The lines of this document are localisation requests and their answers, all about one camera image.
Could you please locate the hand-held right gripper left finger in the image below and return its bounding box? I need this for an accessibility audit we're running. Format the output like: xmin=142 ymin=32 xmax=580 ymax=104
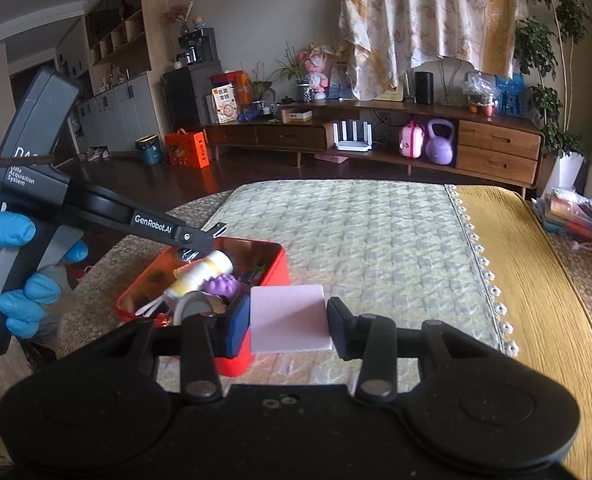
xmin=101 ymin=294 xmax=252 ymax=403

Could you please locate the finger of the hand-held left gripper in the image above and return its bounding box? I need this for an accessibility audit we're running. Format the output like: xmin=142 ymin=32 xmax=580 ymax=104
xmin=173 ymin=222 xmax=231 ymax=262

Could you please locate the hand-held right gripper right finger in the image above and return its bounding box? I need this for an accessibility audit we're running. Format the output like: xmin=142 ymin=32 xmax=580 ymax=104
xmin=326 ymin=297 xmax=487 ymax=403

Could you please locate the white yellow-label bottle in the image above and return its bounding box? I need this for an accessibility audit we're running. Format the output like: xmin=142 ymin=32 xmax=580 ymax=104
xmin=168 ymin=250 xmax=234 ymax=298

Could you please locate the purple spiky toy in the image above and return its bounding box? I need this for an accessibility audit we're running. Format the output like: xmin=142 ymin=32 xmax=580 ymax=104
xmin=207 ymin=274 xmax=243 ymax=306

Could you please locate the tape roll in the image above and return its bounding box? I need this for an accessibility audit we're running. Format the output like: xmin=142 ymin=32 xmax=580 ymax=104
xmin=173 ymin=290 xmax=227 ymax=326

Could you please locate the red tin box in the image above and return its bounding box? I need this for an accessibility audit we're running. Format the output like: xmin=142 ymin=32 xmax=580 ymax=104
xmin=116 ymin=237 xmax=289 ymax=378

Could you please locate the person's left hand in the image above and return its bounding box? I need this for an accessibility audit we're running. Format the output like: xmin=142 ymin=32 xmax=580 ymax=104
xmin=0 ymin=211 xmax=89 ymax=339

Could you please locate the orange gift bag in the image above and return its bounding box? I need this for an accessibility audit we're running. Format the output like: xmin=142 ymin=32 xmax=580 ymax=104
xmin=164 ymin=130 xmax=211 ymax=167

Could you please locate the quilted mat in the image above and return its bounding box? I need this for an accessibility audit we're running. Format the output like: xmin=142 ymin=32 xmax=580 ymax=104
xmin=153 ymin=180 xmax=520 ymax=393

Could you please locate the blue bucket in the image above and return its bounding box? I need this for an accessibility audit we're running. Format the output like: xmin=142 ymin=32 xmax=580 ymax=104
xmin=135 ymin=135 xmax=163 ymax=166

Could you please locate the white orange snack bag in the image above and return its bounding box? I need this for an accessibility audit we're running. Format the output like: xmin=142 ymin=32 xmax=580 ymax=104
xmin=212 ymin=82 xmax=239 ymax=124

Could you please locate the black mini fridge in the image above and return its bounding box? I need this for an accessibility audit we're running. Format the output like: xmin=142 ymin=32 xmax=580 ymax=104
xmin=162 ymin=62 xmax=224 ymax=133

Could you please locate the small leafy potted plant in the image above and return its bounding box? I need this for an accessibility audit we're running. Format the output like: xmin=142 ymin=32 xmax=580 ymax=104
xmin=241 ymin=62 xmax=277 ymax=106

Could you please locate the white router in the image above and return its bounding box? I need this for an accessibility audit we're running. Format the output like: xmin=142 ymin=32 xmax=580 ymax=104
xmin=332 ymin=120 xmax=374 ymax=152

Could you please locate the grass plant in striped pot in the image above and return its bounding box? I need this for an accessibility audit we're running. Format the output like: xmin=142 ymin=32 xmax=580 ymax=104
xmin=275 ymin=45 xmax=313 ymax=103

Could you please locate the yellow table runner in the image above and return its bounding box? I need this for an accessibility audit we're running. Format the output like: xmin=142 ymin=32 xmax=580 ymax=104
xmin=446 ymin=184 xmax=592 ymax=466

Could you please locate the black coffee machine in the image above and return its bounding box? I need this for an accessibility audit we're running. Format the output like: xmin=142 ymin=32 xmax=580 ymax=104
xmin=177 ymin=27 xmax=218 ymax=67

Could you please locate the pink toy suitcase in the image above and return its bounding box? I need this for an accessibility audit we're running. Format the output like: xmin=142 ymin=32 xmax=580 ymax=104
xmin=398 ymin=120 xmax=429 ymax=160

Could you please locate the purple kettlebell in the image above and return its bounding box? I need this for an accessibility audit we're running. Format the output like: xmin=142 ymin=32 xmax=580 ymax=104
xmin=425 ymin=119 xmax=458 ymax=165

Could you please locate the pink doll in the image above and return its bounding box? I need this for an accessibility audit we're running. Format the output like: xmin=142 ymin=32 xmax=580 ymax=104
xmin=301 ymin=44 xmax=338 ymax=101

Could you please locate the vase with dried flowers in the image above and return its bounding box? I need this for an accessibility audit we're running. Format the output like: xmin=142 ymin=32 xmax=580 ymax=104
xmin=168 ymin=0 xmax=207 ymax=36

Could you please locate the wooden TV cabinet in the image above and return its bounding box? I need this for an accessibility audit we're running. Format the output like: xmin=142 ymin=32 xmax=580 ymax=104
xmin=203 ymin=99 xmax=544 ymax=200

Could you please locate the black cylinder speaker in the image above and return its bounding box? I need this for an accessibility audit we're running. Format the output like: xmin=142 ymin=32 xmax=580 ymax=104
xmin=415 ymin=71 xmax=435 ymax=106

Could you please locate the stack of books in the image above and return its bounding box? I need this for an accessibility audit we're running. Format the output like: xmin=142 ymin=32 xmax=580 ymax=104
xmin=532 ymin=187 xmax=592 ymax=251

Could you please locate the white fan-shaped board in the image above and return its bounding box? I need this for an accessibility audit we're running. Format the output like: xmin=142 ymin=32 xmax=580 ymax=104
xmin=426 ymin=57 xmax=482 ymax=108

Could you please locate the white planter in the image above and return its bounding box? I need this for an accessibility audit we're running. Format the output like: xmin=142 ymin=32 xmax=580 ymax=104
xmin=543 ymin=152 xmax=587 ymax=198

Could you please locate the plastic bag of fruit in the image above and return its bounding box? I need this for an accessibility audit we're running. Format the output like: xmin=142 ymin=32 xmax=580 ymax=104
xmin=462 ymin=72 xmax=502 ymax=117

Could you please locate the floral cloth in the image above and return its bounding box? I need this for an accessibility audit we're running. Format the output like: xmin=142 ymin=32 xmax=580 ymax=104
xmin=338 ymin=0 xmax=531 ymax=102

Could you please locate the tall green plant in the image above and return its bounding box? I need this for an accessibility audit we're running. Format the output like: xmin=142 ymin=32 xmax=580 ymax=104
xmin=513 ymin=0 xmax=592 ymax=158

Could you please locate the wooden wall shelving unit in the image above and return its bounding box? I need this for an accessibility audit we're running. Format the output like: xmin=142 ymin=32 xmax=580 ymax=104
xmin=56 ymin=0 xmax=169 ymax=153

